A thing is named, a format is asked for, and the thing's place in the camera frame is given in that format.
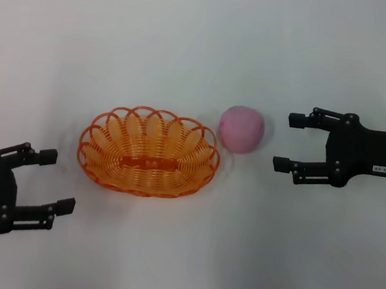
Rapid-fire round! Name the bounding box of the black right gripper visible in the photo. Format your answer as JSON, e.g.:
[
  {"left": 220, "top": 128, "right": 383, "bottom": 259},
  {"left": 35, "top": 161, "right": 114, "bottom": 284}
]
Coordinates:
[{"left": 270, "top": 103, "right": 386, "bottom": 195}]

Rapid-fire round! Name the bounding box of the pink peach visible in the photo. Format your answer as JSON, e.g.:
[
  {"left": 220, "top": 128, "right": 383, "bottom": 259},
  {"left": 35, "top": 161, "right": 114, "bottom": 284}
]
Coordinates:
[{"left": 215, "top": 102, "right": 268, "bottom": 156}]

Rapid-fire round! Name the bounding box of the orange woven plastic basket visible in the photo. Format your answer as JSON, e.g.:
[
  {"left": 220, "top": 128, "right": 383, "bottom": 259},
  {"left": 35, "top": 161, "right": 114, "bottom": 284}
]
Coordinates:
[{"left": 73, "top": 98, "right": 225, "bottom": 205}]

